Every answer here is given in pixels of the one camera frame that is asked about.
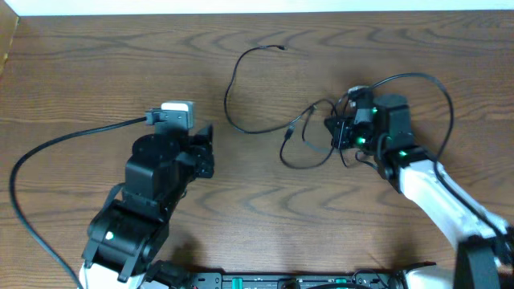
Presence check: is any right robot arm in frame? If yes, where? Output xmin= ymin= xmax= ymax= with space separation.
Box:
xmin=324 ymin=87 xmax=513 ymax=288

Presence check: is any black USB cable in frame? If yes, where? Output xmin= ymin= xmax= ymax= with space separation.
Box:
xmin=223 ymin=44 xmax=382 ymax=170

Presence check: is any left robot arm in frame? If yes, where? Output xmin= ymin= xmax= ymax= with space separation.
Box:
xmin=80 ymin=125 xmax=214 ymax=288

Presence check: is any camera black cable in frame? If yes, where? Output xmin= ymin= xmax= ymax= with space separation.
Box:
xmin=8 ymin=116 xmax=149 ymax=289
xmin=367 ymin=72 xmax=514 ymax=242

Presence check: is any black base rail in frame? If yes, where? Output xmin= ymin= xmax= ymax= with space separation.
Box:
xmin=144 ymin=260 xmax=437 ymax=289

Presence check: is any left camera black cable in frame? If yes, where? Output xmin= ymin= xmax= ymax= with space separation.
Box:
xmin=8 ymin=116 xmax=149 ymax=289

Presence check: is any right camera black cable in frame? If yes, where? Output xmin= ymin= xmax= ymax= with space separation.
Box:
xmin=367 ymin=72 xmax=514 ymax=242

